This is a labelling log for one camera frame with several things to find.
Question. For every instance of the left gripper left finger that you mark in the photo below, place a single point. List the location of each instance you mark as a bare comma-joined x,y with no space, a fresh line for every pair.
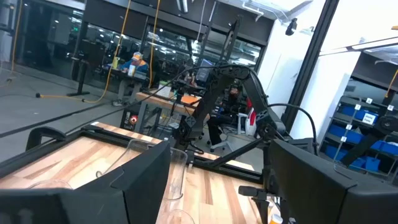
130,193

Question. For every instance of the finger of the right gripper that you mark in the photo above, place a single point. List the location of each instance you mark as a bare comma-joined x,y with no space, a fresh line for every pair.
262,211

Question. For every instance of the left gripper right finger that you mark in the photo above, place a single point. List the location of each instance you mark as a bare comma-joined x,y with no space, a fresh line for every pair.
326,199

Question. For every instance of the small amber pill bottle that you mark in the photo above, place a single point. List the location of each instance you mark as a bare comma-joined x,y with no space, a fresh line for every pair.
276,219

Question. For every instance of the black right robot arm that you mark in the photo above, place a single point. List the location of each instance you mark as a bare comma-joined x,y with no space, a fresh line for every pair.
210,96

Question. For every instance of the wide clear plastic bin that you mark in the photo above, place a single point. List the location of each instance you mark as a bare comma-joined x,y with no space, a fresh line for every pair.
177,174

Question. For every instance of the blue storage bin white label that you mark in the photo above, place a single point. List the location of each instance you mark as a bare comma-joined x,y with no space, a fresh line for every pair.
351,112

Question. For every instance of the white and red bag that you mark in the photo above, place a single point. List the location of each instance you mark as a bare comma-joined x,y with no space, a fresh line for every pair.
251,124

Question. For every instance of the white office chair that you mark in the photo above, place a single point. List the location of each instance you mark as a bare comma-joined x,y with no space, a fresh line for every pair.
217,144

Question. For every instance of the black jointed bar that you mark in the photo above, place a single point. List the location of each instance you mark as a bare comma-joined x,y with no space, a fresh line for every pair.
367,143

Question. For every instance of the person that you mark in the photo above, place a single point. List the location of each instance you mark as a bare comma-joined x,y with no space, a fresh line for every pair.
217,124
138,65

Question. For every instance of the dark shelf rack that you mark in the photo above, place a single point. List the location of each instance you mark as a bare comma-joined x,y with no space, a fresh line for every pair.
337,119

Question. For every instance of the wooden workshop desk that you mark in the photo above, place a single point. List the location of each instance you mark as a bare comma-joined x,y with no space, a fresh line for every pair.
155,99

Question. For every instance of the computer monitor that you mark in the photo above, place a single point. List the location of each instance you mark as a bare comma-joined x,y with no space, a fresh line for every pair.
203,73

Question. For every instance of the white cup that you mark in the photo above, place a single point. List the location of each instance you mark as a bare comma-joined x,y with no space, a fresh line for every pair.
131,71

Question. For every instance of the black standing desk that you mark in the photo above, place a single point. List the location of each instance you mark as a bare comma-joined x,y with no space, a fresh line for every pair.
81,77

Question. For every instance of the black aluminium table frame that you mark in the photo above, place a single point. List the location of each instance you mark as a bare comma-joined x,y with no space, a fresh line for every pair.
230,171

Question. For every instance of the black structural post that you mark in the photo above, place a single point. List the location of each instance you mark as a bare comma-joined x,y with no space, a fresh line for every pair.
311,53

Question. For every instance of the black security camera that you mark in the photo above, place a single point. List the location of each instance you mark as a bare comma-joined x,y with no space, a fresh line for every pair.
291,28

